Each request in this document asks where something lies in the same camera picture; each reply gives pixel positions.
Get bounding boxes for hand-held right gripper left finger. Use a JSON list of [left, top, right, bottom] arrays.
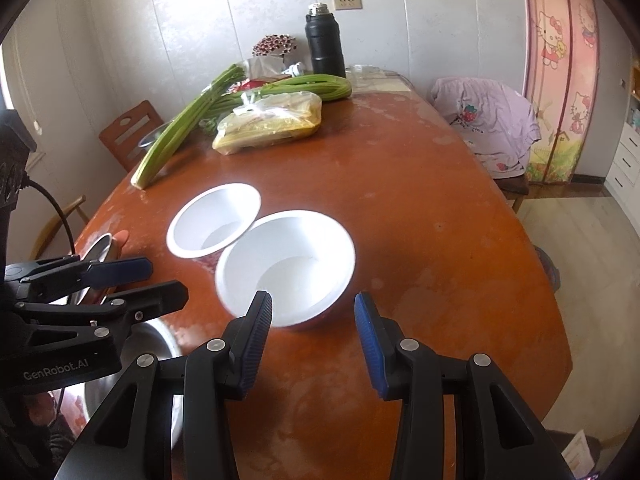
[[60, 290, 274, 480]]

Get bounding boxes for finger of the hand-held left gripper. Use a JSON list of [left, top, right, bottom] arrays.
[[4, 256, 154, 293], [15, 280, 190, 346]]

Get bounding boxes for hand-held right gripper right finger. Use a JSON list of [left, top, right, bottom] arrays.
[[354, 291, 576, 480]]

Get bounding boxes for white instant noodle cup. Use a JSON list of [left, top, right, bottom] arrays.
[[214, 210, 357, 331]]

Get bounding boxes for flat steel dish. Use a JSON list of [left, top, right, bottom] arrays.
[[70, 232, 121, 306]]

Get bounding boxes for light wood armchair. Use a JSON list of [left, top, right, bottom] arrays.
[[30, 195, 91, 261]]

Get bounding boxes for steel mixing bowl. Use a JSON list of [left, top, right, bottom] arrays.
[[137, 122, 173, 150]]

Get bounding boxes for celery bunch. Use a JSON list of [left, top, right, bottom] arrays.
[[131, 62, 247, 190], [200, 74, 353, 121]]

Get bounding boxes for brown wooden chair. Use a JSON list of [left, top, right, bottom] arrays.
[[98, 100, 165, 173]]

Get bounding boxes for dark grey seat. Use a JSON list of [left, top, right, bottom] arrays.
[[532, 244, 563, 291]]

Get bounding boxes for plastic bag of yellow noodles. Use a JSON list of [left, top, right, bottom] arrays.
[[211, 91, 323, 157]]

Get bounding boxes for dark wooden chair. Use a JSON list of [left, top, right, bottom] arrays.
[[495, 170, 531, 211]]

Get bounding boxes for red package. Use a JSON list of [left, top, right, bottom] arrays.
[[240, 77, 281, 92]]

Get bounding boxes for white paper sheet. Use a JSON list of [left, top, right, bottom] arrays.
[[560, 429, 596, 478]]

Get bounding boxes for pale purple garment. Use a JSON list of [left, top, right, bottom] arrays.
[[431, 77, 542, 178]]

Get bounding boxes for clear plastic sheet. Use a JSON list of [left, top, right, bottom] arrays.
[[345, 64, 416, 93]]

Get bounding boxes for red white flower bouquet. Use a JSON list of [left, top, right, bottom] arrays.
[[251, 34, 296, 58]]

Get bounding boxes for black thermos flask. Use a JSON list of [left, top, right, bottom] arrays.
[[305, 3, 347, 79]]

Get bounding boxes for white drawer cabinet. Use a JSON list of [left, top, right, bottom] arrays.
[[604, 60, 640, 206]]

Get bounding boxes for pink cartoon wardrobe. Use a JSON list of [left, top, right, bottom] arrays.
[[520, 0, 601, 185]]

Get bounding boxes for black cable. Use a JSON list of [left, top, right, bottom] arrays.
[[22, 177, 78, 256]]

